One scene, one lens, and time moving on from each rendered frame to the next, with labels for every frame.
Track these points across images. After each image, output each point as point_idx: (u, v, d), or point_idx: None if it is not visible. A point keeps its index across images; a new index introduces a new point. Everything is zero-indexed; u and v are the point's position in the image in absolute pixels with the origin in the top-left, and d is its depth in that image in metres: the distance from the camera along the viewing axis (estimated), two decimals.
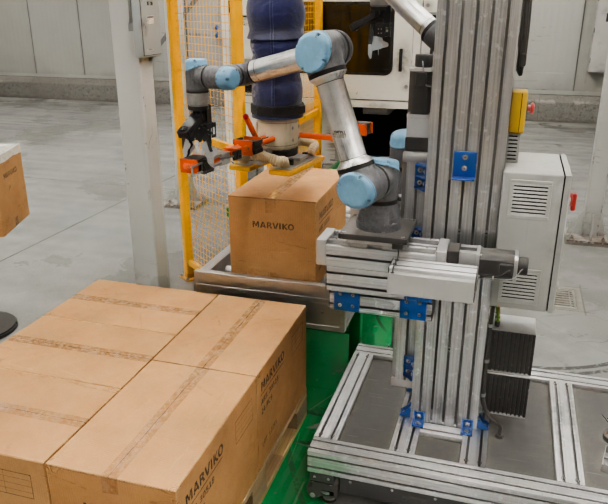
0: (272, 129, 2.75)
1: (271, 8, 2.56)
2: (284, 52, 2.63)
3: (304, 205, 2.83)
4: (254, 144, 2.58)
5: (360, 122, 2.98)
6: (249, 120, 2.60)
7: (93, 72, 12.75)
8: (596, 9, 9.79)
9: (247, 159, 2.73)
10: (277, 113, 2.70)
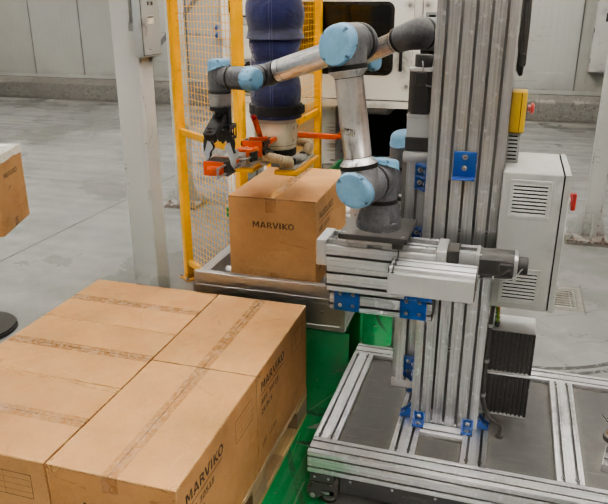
0: (274, 129, 2.75)
1: (270, 8, 2.56)
2: (283, 52, 2.63)
3: (304, 205, 2.83)
4: (264, 145, 2.57)
5: None
6: (257, 120, 2.58)
7: (93, 72, 12.75)
8: (596, 9, 9.79)
9: None
10: (280, 114, 2.70)
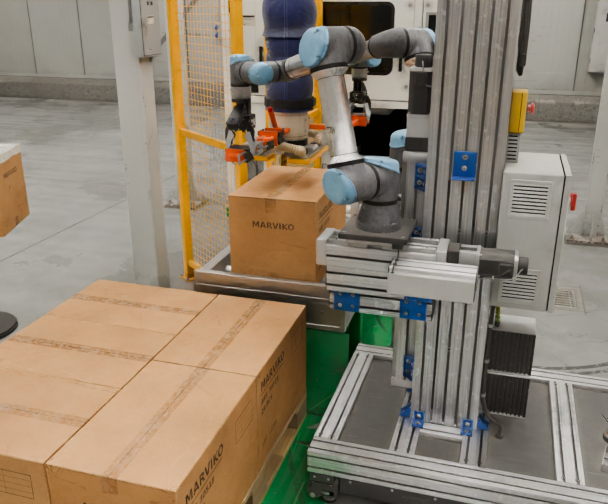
0: (287, 121, 2.95)
1: (286, 8, 2.76)
2: (297, 49, 2.83)
3: (304, 205, 2.83)
4: (279, 135, 2.77)
5: (359, 114, 3.24)
6: (273, 112, 2.78)
7: (93, 72, 12.75)
8: (596, 9, 9.79)
9: (267, 149, 2.91)
10: (293, 106, 2.90)
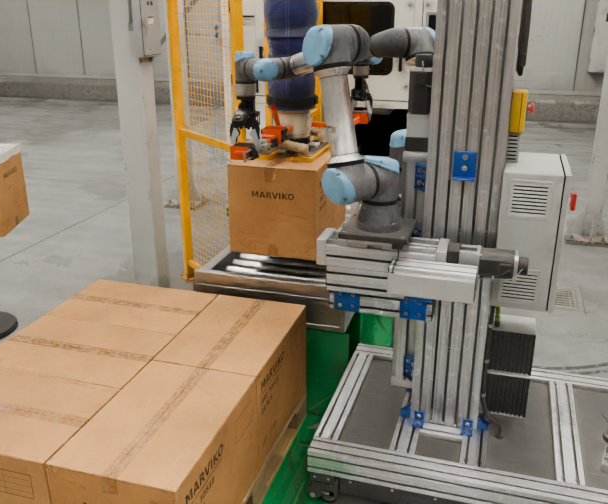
0: (290, 119, 2.94)
1: (287, 8, 2.75)
2: (299, 47, 2.82)
3: (304, 174, 2.78)
4: (283, 133, 2.77)
5: (360, 112, 3.23)
6: (276, 110, 2.77)
7: (93, 72, 12.75)
8: (596, 9, 9.79)
9: (270, 148, 2.90)
10: (296, 104, 2.90)
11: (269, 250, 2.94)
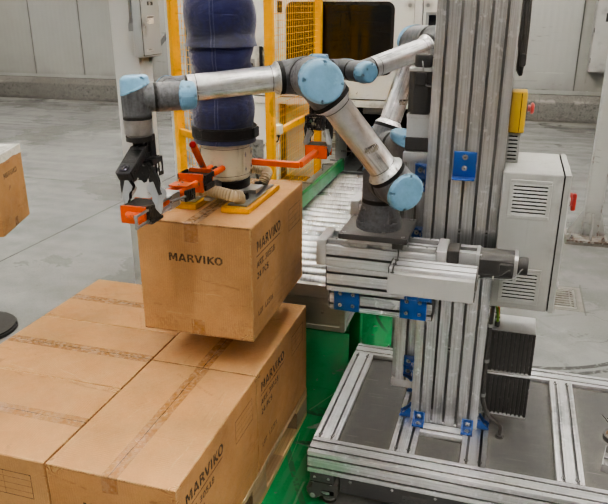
0: (221, 157, 2.27)
1: (211, 9, 2.07)
2: (229, 64, 2.14)
3: (235, 233, 2.10)
4: (206, 179, 2.09)
5: (318, 143, 2.55)
6: (197, 148, 2.10)
7: (93, 72, 12.75)
8: (596, 9, 9.79)
9: None
10: (228, 138, 2.22)
11: (194, 327, 2.26)
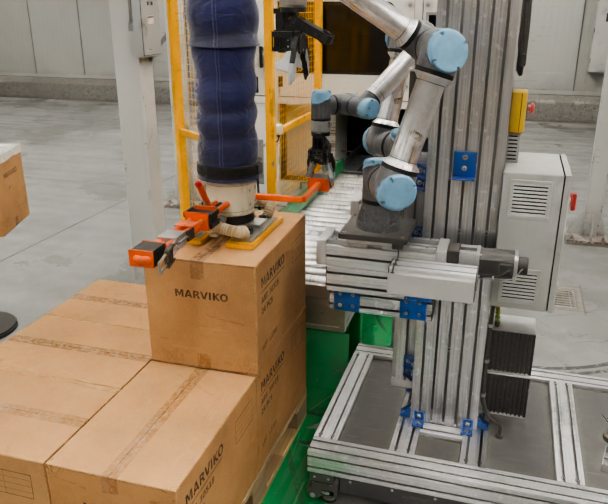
0: (226, 193, 2.31)
1: (214, 9, 2.07)
2: (233, 104, 2.19)
3: (240, 270, 2.14)
4: (211, 217, 2.13)
5: (321, 176, 2.60)
6: (203, 188, 2.14)
7: (93, 72, 12.75)
8: (596, 9, 9.79)
9: (199, 231, 2.27)
10: (232, 176, 2.26)
11: (200, 361, 2.31)
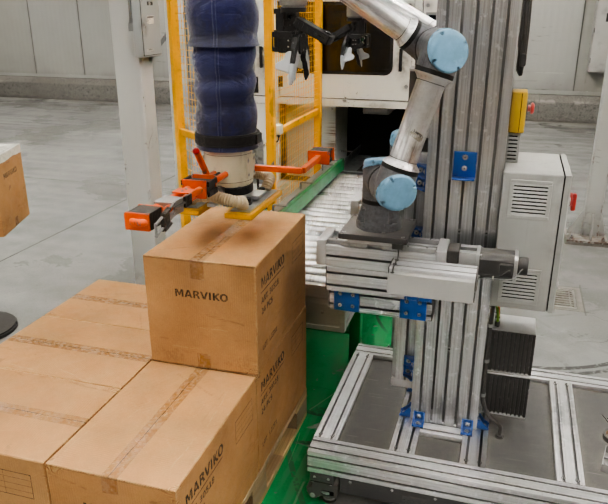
0: (224, 163, 2.28)
1: (214, 9, 2.07)
2: (232, 71, 2.15)
3: (240, 270, 2.14)
4: (209, 185, 2.10)
5: (321, 149, 2.56)
6: (200, 155, 2.10)
7: (93, 72, 12.75)
8: (596, 9, 9.79)
9: (197, 201, 2.23)
10: (231, 144, 2.23)
11: (200, 361, 2.31)
